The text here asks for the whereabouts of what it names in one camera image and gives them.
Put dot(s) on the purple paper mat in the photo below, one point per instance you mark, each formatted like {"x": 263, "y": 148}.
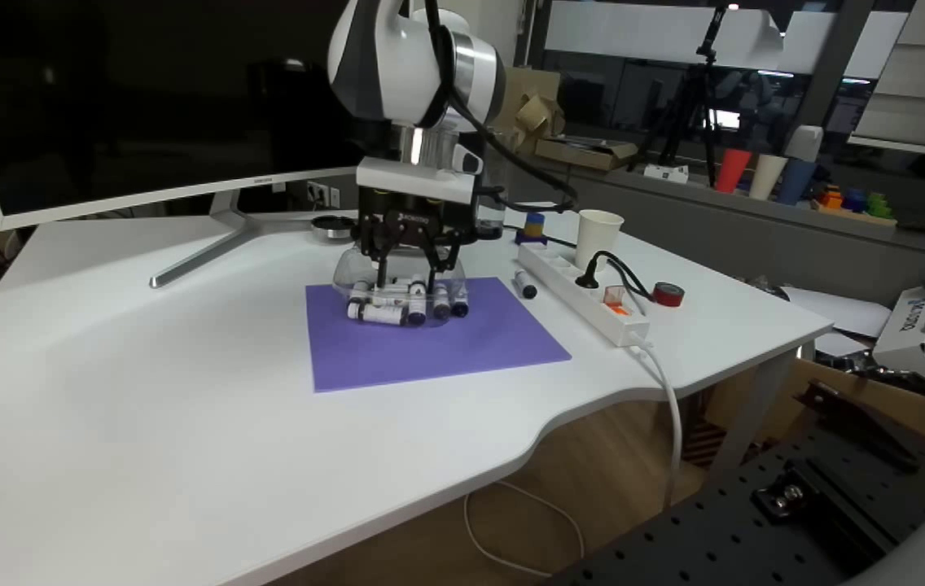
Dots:
{"x": 464, "y": 343}

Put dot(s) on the black camera tripod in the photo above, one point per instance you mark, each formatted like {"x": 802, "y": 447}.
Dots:
{"x": 711, "y": 67}

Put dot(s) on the white plastic cup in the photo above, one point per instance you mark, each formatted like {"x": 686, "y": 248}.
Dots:
{"x": 768, "y": 178}

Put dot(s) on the clear water bottle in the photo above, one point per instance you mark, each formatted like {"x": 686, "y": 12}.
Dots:
{"x": 498, "y": 186}

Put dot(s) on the blue plastic cup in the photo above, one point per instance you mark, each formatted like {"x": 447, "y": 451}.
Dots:
{"x": 797, "y": 180}

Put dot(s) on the red plastic cup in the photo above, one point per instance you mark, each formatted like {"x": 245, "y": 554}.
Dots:
{"x": 734, "y": 171}

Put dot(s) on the white monitor stand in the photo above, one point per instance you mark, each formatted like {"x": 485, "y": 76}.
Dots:
{"x": 219, "y": 242}

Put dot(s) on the small blue orange object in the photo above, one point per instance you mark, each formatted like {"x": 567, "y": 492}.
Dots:
{"x": 531, "y": 225}

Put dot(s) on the white paper cup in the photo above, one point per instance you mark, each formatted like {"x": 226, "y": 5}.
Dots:
{"x": 596, "y": 236}

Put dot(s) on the brown cardboard box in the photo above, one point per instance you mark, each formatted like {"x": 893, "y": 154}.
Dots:
{"x": 531, "y": 97}

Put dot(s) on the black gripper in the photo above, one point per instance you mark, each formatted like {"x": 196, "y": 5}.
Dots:
{"x": 416, "y": 223}

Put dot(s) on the black optical breadboard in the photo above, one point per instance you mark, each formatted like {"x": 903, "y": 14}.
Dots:
{"x": 726, "y": 530}

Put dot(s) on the white power strip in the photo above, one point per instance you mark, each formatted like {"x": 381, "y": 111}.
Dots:
{"x": 571, "y": 288}

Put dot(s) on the grey low cabinet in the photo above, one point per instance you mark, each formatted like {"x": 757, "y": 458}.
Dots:
{"x": 726, "y": 232}

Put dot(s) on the small green toy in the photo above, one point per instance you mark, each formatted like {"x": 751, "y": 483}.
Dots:
{"x": 882, "y": 203}

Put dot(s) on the small blue toy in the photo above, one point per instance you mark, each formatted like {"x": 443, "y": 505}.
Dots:
{"x": 854, "y": 200}

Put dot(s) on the small metal dish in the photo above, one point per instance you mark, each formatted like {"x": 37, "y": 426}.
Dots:
{"x": 333, "y": 225}

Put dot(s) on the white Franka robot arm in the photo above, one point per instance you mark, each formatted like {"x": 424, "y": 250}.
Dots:
{"x": 398, "y": 54}

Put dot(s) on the grey plastic cup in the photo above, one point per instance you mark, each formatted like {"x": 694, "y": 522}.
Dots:
{"x": 806, "y": 142}

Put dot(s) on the small bottle blue cap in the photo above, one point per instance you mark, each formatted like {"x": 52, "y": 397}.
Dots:
{"x": 525, "y": 284}

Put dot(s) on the white framed curved monitor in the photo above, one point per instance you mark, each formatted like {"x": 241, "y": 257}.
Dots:
{"x": 157, "y": 107}

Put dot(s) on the small orange toy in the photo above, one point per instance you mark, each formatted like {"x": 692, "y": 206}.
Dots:
{"x": 831, "y": 200}

